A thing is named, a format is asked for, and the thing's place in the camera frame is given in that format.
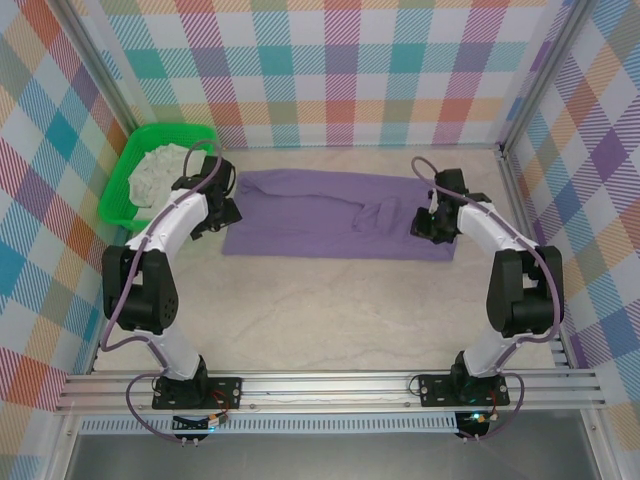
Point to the aluminium frame post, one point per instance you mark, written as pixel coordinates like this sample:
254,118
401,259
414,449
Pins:
540,70
100,65

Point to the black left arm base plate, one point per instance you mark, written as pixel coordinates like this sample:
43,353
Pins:
225,392

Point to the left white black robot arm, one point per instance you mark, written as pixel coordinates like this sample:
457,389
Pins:
150,300

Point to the purple t-shirt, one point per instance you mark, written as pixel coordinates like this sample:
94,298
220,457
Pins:
300,225

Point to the white crumpled t-shirt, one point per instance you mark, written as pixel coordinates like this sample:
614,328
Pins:
150,175

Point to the wide aluminium mounting rail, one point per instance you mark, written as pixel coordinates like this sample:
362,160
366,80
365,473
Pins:
325,387

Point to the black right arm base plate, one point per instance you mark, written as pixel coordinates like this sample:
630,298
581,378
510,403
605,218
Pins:
432,390

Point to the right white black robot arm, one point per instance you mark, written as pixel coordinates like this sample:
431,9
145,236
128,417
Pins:
520,295

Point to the green plastic basket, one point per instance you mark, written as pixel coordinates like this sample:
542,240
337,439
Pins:
120,170

